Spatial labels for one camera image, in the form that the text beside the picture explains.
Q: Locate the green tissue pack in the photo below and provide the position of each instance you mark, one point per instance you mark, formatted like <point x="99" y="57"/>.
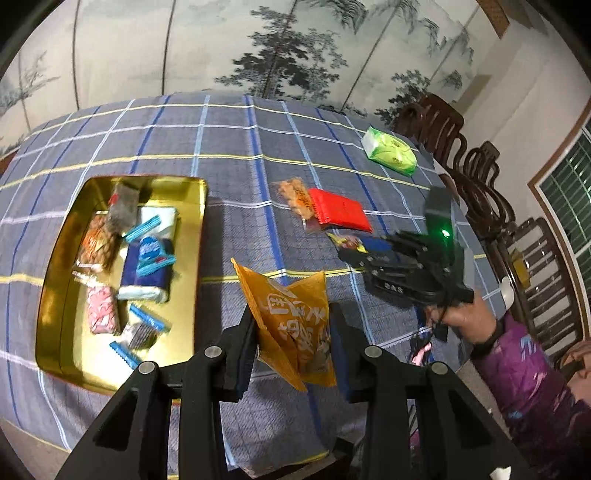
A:
<point x="389" y="151"/>

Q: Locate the purple sleeved right forearm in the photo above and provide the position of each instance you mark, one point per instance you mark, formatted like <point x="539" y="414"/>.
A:
<point x="548" y="425"/>

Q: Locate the clear blue-edged candy wrapper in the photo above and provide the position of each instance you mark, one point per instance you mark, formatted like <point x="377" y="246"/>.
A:
<point x="140" y="333"/>

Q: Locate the yellow date snack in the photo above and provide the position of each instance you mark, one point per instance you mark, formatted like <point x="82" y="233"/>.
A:
<point x="350" y="242"/>

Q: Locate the blue jelly snack packet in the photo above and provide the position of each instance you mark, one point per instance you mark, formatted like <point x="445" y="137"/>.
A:
<point x="151" y="255"/>

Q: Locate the peanut snack packet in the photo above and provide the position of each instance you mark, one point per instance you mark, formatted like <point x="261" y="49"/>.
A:
<point x="98" y="246"/>

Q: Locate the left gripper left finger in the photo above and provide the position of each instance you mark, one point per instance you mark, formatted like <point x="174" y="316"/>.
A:
<point x="239" y="344"/>

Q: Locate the dark wooden chair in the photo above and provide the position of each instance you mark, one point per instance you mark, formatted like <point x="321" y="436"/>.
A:
<point x="436" y="125"/>
<point x="489" y="213"/>

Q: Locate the painted landscape folding screen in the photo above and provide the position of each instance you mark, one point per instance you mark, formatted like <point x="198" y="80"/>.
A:
<point x="366" y="58"/>

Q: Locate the person right hand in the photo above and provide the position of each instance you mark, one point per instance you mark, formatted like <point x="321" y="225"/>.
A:
<point x="475" y="321"/>

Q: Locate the green window grille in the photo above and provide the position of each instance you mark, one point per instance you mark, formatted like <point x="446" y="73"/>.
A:
<point x="567" y="190"/>

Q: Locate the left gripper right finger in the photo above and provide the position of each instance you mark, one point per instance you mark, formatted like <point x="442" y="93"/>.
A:
<point x="351" y="367"/>

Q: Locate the white blue tissue pack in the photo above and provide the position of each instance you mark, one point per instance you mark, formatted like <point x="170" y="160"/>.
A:
<point x="154" y="287"/>

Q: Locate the pink white candy packet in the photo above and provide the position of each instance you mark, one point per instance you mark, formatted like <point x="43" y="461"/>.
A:
<point x="102" y="310"/>

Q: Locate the grey square snack packet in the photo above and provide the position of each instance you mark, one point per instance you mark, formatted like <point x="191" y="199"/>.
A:
<point x="122" y="209"/>

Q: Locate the clear orange cracker packet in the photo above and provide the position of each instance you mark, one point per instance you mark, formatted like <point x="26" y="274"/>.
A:
<point x="296" y="194"/>

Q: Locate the red snack packet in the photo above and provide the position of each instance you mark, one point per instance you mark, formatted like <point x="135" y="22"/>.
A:
<point x="333" y="210"/>

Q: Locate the orange snack packet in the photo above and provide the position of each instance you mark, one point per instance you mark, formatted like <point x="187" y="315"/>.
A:
<point x="292" y="326"/>

